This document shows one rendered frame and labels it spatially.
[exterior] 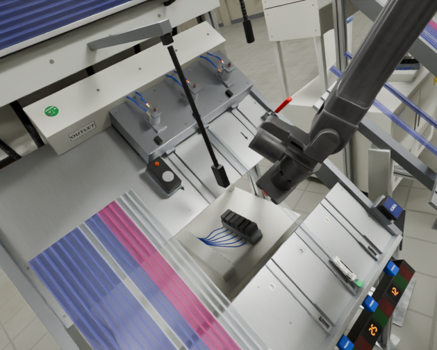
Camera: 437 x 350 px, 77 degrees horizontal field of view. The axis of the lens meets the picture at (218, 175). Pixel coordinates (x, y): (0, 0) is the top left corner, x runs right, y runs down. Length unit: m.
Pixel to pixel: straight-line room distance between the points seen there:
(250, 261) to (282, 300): 0.32
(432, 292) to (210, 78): 1.34
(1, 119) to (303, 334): 0.82
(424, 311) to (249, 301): 1.07
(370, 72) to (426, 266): 1.35
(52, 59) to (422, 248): 1.70
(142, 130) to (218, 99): 0.20
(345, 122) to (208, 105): 0.34
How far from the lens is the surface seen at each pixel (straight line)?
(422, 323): 1.55
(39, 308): 0.61
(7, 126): 0.82
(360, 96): 0.45
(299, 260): 0.68
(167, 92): 0.68
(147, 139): 0.61
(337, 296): 0.72
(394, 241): 0.82
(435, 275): 1.68
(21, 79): 0.65
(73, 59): 0.67
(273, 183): 0.57
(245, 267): 0.94
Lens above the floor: 1.37
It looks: 34 degrees down
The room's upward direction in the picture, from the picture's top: 22 degrees counter-clockwise
